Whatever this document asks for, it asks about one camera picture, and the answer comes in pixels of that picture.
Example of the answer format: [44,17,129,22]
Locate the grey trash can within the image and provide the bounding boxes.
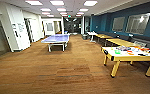
[82,33,89,41]

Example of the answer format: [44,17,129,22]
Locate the blue ping pong table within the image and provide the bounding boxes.
[40,33,71,53]

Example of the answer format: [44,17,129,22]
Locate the small white table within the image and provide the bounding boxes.
[87,31,98,44]

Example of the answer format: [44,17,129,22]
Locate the wooden top table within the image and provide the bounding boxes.
[105,37,139,48]
[95,33,114,41]

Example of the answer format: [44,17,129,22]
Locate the square ceiling light panel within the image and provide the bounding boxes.
[24,0,44,6]
[39,7,52,13]
[83,0,99,7]
[57,7,69,13]
[77,7,89,13]
[49,0,66,6]

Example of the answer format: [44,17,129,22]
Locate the green bowl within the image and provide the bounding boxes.
[114,49,122,55]

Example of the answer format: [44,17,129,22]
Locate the interior glass window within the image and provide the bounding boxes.
[125,12,150,36]
[111,16,126,33]

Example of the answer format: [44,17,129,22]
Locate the colourful board game box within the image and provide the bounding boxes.
[117,46,133,52]

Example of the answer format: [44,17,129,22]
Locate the orange table tennis paddle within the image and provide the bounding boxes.
[126,50,135,56]

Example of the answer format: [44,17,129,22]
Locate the yellow air hockey table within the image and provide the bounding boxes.
[101,45,150,79]

